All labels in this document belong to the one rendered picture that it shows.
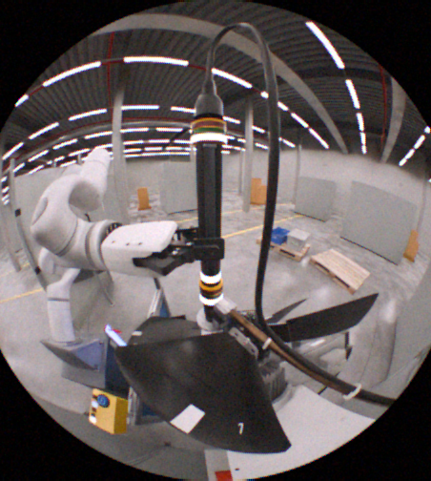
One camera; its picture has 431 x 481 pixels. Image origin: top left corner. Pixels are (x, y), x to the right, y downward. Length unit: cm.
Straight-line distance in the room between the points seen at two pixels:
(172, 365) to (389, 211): 573
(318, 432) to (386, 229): 560
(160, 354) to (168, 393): 6
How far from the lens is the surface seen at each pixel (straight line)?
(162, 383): 18
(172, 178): 632
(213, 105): 19
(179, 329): 46
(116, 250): 19
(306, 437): 40
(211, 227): 18
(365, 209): 561
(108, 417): 62
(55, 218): 24
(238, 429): 18
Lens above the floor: 158
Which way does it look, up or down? 26 degrees down
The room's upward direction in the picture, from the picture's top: straight up
